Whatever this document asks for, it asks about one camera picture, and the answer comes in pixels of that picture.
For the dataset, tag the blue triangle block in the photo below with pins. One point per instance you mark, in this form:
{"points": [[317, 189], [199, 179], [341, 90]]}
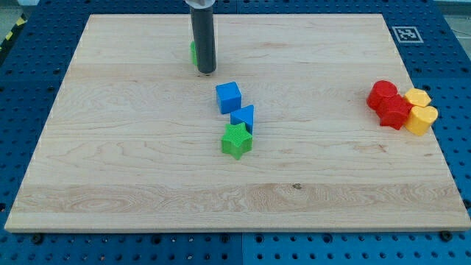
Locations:
{"points": [[244, 115]]}

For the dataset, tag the green star block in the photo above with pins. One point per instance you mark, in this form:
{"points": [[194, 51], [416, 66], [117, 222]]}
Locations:
{"points": [[236, 140]]}

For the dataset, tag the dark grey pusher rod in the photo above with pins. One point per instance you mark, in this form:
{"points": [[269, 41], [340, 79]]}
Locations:
{"points": [[204, 38]]}

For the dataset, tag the wooden board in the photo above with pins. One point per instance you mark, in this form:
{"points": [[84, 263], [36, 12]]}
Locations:
{"points": [[133, 140]]}

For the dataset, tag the red star block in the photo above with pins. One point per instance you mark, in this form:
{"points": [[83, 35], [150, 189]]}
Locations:
{"points": [[393, 112]]}

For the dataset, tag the yellow cylinder block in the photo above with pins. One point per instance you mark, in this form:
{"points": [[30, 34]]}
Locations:
{"points": [[420, 119]]}

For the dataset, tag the yellow hexagon block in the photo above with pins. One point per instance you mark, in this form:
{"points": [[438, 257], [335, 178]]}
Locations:
{"points": [[417, 97]]}

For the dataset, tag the red cylinder block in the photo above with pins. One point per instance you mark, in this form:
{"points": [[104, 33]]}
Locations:
{"points": [[381, 90]]}

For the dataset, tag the blue cube block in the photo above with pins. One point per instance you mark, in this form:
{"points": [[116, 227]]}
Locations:
{"points": [[228, 97]]}

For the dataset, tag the green block behind rod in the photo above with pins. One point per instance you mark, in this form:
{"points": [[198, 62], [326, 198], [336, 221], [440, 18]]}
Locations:
{"points": [[193, 53]]}

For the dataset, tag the white fiducial marker tag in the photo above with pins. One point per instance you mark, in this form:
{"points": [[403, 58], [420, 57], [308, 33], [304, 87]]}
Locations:
{"points": [[407, 34]]}

